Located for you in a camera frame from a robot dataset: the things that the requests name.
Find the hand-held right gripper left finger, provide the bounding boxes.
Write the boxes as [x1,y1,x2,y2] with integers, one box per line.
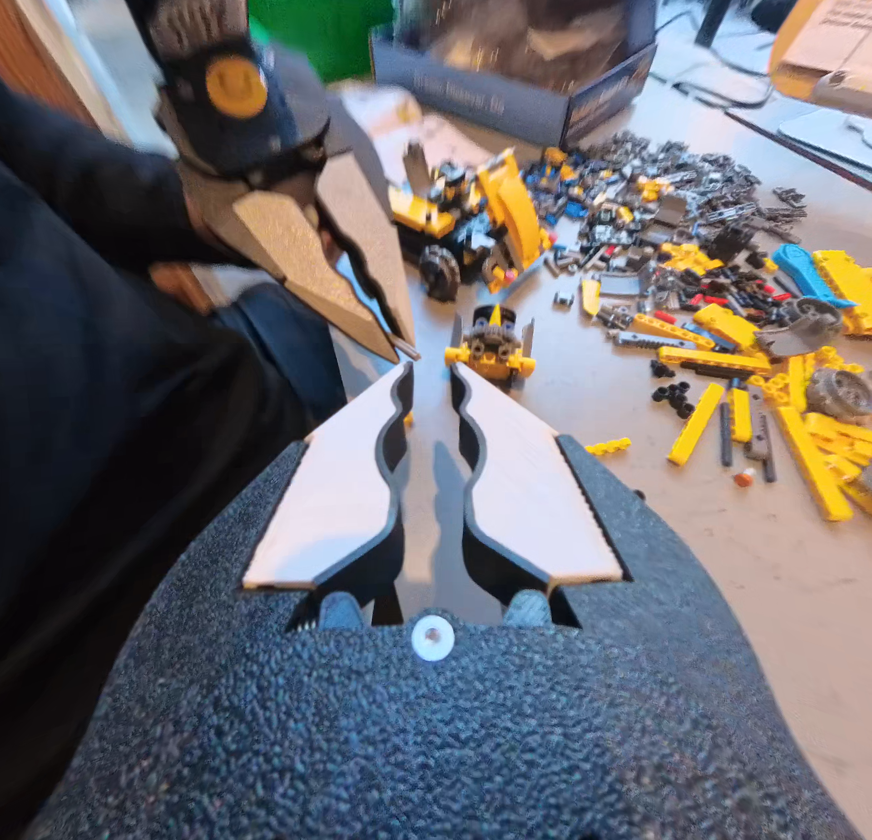
[242,362,415,592]

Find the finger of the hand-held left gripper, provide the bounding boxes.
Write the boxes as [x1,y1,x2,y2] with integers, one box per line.
[232,191,403,365]
[315,150,418,347]

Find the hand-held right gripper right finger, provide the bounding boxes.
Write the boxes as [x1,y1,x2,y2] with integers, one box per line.
[450,363,624,592]

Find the yellow brick vehicle model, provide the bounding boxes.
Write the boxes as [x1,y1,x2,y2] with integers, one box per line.
[388,144,554,303]

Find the yellow brick wheel subassembly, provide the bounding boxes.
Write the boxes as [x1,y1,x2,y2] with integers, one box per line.
[444,303,538,388]

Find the pile of small connector pieces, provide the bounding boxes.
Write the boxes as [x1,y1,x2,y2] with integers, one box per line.
[538,148,655,241]

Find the spread of yellow beams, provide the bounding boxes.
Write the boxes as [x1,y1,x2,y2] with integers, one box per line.
[613,302,872,522]

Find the person's left forearm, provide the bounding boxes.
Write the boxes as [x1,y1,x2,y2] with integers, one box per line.
[0,80,205,272]

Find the grey desk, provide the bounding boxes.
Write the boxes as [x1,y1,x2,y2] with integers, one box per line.
[327,77,872,814]

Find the white instruction booklet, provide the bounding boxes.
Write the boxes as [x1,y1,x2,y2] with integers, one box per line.
[341,87,493,173]

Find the green bin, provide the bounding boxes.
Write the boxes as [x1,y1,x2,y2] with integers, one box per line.
[247,0,399,84]

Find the blue kit box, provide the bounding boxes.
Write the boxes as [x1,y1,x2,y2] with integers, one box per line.
[371,0,658,149]

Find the black connector cluster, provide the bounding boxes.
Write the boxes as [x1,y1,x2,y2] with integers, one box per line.
[650,359,696,419]

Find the person's dark clothing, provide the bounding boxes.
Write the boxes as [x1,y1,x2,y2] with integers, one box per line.
[0,80,348,834]

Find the pile of grey track links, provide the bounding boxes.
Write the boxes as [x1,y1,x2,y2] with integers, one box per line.
[579,131,808,241]

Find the blue brick separator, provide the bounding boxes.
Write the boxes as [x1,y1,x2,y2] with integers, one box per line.
[772,244,858,309]

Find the stack of yellow panels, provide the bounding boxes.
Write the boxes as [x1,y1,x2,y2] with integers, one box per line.
[814,249,872,337]

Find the white stand base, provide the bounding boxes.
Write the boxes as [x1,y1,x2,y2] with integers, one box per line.
[778,107,872,173]

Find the black power cable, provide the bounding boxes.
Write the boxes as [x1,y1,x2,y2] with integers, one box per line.
[654,9,774,112]

